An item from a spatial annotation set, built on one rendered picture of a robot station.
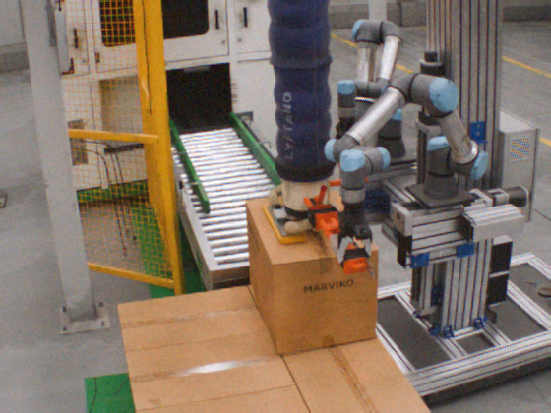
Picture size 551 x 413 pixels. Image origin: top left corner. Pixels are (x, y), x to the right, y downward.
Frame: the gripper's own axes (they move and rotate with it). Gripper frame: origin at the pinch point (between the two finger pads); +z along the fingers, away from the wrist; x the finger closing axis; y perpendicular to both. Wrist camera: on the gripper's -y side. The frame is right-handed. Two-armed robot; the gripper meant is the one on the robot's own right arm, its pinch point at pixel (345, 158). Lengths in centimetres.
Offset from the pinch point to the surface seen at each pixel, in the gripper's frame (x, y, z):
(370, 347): -10, 66, 54
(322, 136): -21, 39, -24
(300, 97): -29, 40, -40
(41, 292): -160, -117, 108
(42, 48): -132, -71, -52
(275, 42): -37, 36, -61
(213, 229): -52, -62, 54
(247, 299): -49, 14, 54
